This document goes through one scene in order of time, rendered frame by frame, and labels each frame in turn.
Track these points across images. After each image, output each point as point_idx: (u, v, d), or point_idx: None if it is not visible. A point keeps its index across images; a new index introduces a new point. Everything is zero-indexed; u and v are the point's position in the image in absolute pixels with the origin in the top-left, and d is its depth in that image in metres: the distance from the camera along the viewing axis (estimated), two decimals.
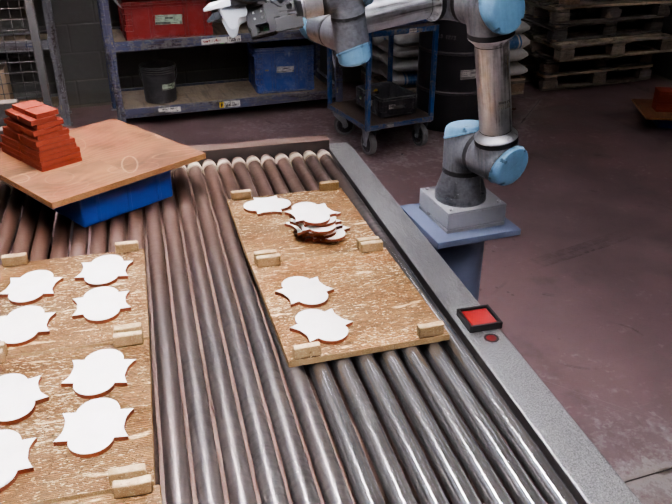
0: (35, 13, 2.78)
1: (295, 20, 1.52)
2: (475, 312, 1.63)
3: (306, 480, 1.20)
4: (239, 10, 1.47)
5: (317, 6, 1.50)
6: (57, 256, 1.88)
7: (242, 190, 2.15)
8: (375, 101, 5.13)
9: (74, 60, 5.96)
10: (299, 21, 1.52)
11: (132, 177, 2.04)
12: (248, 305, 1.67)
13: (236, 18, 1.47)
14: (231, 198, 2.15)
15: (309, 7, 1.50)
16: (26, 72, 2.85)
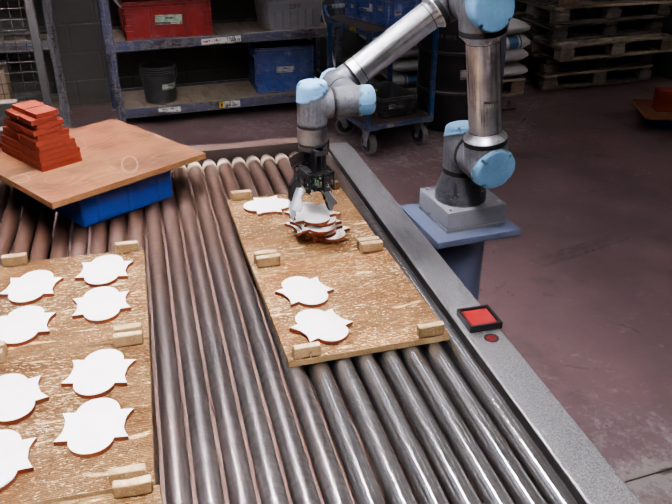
0: (35, 13, 2.78)
1: (312, 156, 1.78)
2: (475, 312, 1.63)
3: (306, 480, 1.20)
4: (298, 195, 1.86)
5: (304, 135, 1.77)
6: (57, 256, 1.88)
7: (242, 190, 2.15)
8: (375, 101, 5.13)
9: (74, 60, 5.96)
10: (313, 153, 1.78)
11: (132, 177, 2.04)
12: (248, 305, 1.67)
13: (299, 201, 1.85)
14: (231, 198, 2.15)
15: (304, 142, 1.77)
16: (26, 72, 2.85)
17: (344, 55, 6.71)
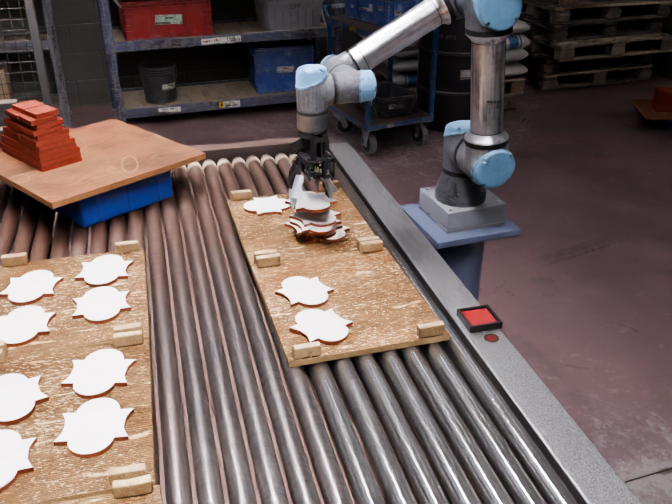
0: (35, 13, 2.78)
1: (312, 142, 1.77)
2: (475, 312, 1.63)
3: (306, 480, 1.20)
4: (298, 182, 1.84)
5: (304, 121, 1.75)
6: (57, 256, 1.88)
7: (242, 190, 2.15)
8: (375, 101, 5.13)
9: (74, 60, 5.96)
10: (313, 140, 1.76)
11: (132, 177, 2.04)
12: (248, 305, 1.67)
13: (299, 188, 1.83)
14: (231, 198, 2.15)
15: (303, 128, 1.76)
16: (26, 72, 2.85)
17: None
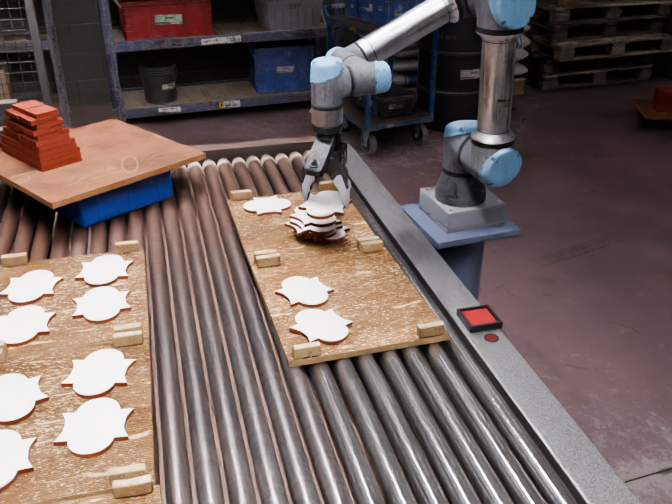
0: (35, 13, 2.78)
1: None
2: (475, 312, 1.63)
3: (306, 480, 1.20)
4: None
5: None
6: (57, 256, 1.88)
7: (242, 190, 2.15)
8: (375, 101, 5.13)
9: (74, 60, 5.96)
10: None
11: (132, 177, 2.04)
12: (248, 305, 1.67)
13: None
14: (231, 198, 2.15)
15: (342, 117, 1.74)
16: (26, 72, 2.85)
17: None
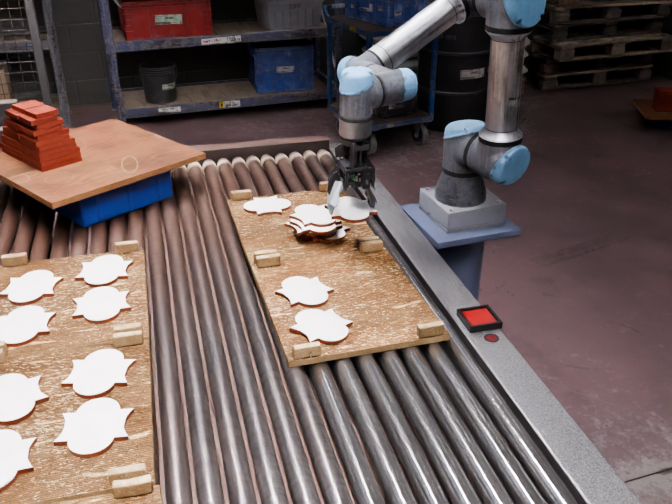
0: (35, 13, 2.78)
1: (351, 150, 1.66)
2: (475, 312, 1.63)
3: (306, 480, 1.20)
4: (337, 188, 1.75)
5: (345, 127, 1.65)
6: (57, 256, 1.88)
7: (242, 190, 2.15)
8: None
9: (74, 60, 5.96)
10: (352, 147, 1.66)
11: (132, 177, 2.04)
12: (248, 305, 1.67)
13: (336, 196, 1.74)
14: (231, 198, 2.15)
15: (344, 134, 1.66)
16: (26, 72, 2.85)
17: (344, 55, 6.71)
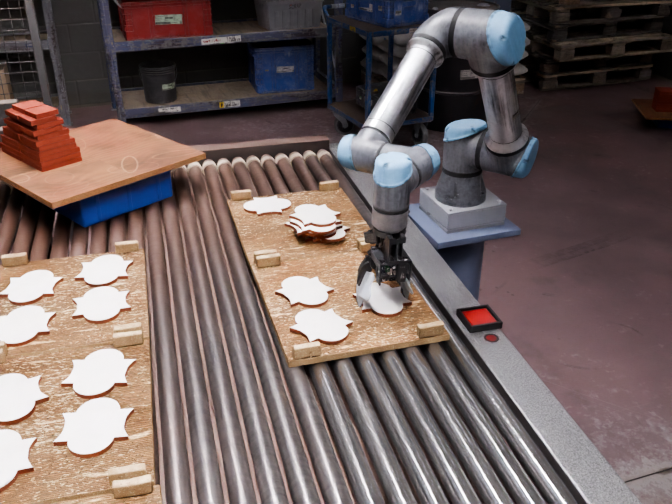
0: (35, 13, 2.78)
1: (386, 242, 1.51)
2: (475, 312, 1.63)
3: (306, 480, 1.20)
4: (368, 280, 1.59)
5: (379, 219, 1.49)
6: (57, 256, 1.88)
7: (242, 190, 2.15)
8: (375, 101, 5.13)
9: (74, 60, 5.96)
10: (387, 240, 1.50)
11: (132, 177, 2.04)
12: (248, 305, 1.67)
13: (367, 288, 1.59)
14: (231, 198, 2.15)
15: (378, 225, 1.50)
16: (26, 72, 2.85)
17: (344, 55, 6.71)
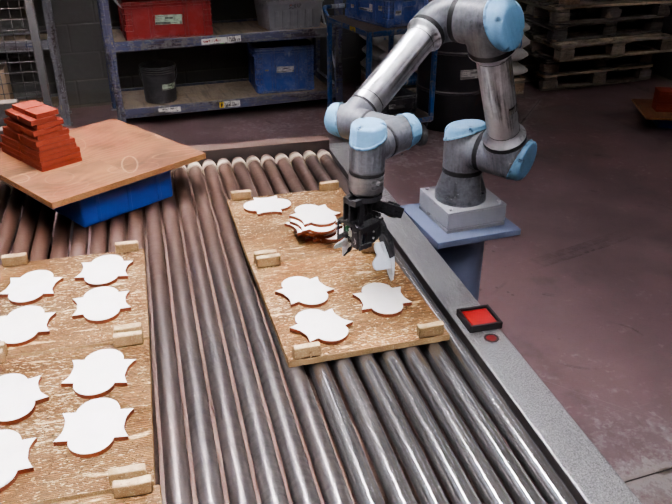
0: (35, 13, 2.78)
1: (347, 201, 1.55)
2: (475, 312, 1.63)
3: (306, 480, 1.20)
4: None
5: (348, 176, 1.55)
6: (57, 256, 1.88)
7: (242, 190, 2.15)
8: None
9: (74, 60, 5.96)
10: (346, 198, 1.55)
11: (132, 177, 2.04)
12: (248, 305, 1.67)
13: (342, 239, 1.65)
14: (231, 198, 2.15)
15: (348, 183, 1.56)
16: (26, 72, 2.85)
17: (344, 55, 6.71)
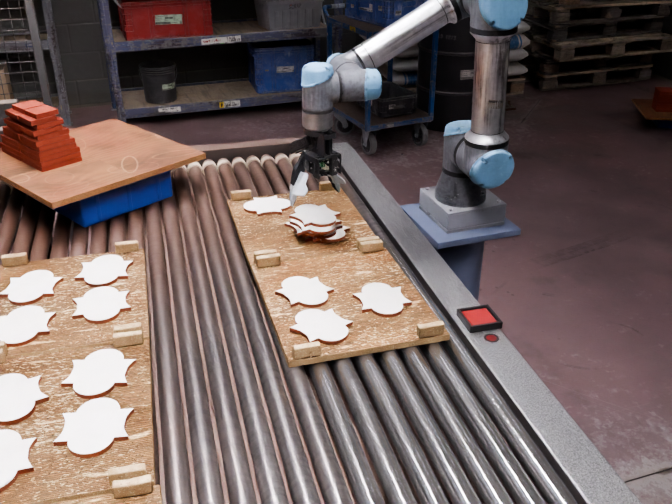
0: (35, 13, 2.78)
1: (320, 140, 1.78)
2: (475, 312, 1.63)
3: (306, 480, 1.20)
4: (302, 179, 1.84)
5: (312, 119, 1.76)
6: (57, 256, 1.88)
7: (242, 190, 2.15)
8: (375, 101, 5.13)
9: (74, 60, 5.96)
10: (321, 137, 1.77)
11: (132, 177, 2.04)
12: (248, 305, 1.67)
13: (303, 185, 1.83)
14: (231, 198, 2.15)
15: (311, 126, 1.76)
16: (26, 72, 2.85)
17: None
